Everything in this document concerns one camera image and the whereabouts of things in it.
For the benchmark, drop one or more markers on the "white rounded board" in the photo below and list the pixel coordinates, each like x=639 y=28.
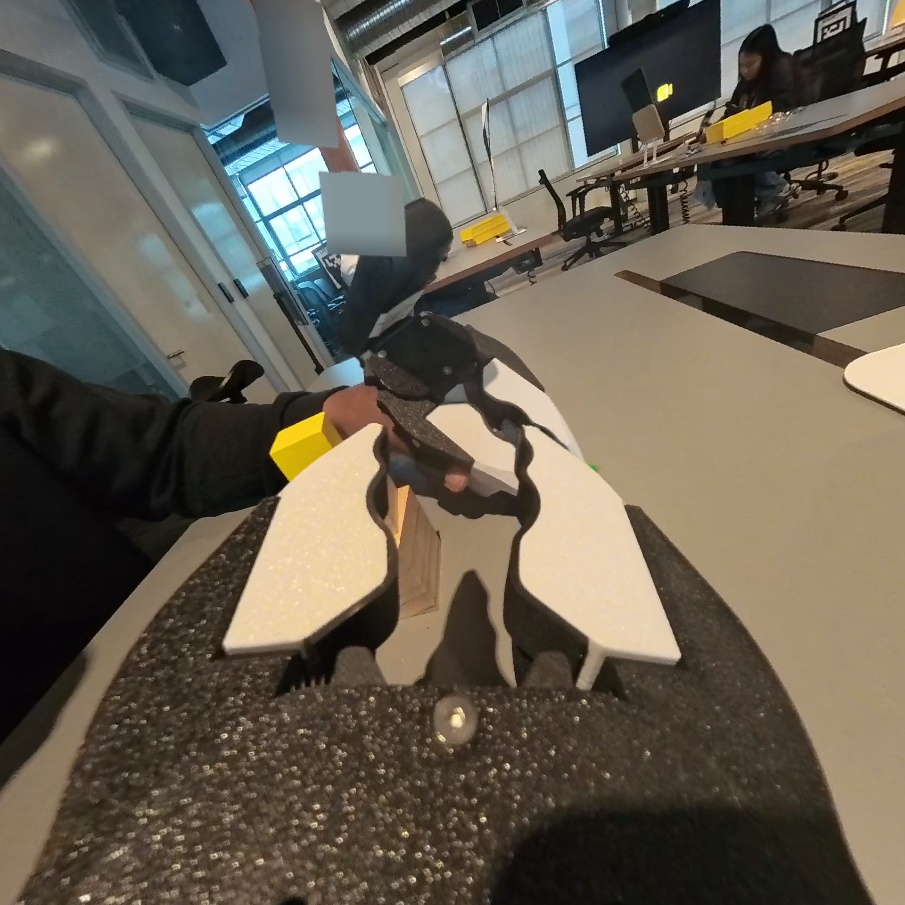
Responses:
x=880 y=378

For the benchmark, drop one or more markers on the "natural wooden cube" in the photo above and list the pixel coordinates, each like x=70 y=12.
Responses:
x=418 y=565

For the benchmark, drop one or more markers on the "black-white printed tag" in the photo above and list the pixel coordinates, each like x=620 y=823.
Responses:
x=332 y=265
x=836 y=25

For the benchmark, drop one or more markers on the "long office desk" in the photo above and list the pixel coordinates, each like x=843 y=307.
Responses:
x=813 y=124

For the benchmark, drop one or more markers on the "black office chair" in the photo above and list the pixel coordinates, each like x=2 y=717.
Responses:
x=233 y=378
x=587 y=220
x=827 y=71

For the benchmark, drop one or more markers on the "metal ceiling duct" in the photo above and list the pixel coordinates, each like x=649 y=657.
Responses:
x=396 y=21

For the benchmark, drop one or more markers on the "black desk mat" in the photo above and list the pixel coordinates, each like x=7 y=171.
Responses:
x=778 y=297

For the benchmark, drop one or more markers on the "white framed glass door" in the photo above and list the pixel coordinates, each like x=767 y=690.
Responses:
x=184 y=233

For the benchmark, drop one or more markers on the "person's left forearm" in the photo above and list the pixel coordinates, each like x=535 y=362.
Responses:
x=177 y=452

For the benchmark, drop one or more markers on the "large frosted window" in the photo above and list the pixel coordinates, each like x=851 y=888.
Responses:
x=452 y=113

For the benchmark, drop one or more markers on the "beige device on stand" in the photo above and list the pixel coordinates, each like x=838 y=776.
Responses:
x=647 y=121

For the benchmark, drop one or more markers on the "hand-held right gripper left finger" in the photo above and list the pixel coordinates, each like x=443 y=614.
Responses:
x=318 y=551

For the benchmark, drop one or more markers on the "yellow wooden cube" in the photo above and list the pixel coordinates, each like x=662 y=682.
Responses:
x=300 y=449

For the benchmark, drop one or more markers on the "person's left hand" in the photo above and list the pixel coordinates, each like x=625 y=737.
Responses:
x=353 y=411

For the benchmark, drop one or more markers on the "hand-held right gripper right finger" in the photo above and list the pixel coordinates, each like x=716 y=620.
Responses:
x=587 y=558

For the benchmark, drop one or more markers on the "large black monitor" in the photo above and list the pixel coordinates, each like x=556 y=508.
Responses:
x=608 y=92

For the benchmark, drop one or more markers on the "person's torso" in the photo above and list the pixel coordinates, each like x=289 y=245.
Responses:
x=56 y=601

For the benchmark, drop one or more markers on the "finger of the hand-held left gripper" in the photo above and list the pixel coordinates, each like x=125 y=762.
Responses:
x=530 y=399
x=474 y=438

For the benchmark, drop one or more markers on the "brown-top desk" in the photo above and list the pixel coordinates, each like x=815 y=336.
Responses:
x=495 y=258

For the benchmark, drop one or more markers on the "yellow plastic bin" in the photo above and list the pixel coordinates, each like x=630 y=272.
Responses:
x=486 y=230
x=739 y=126

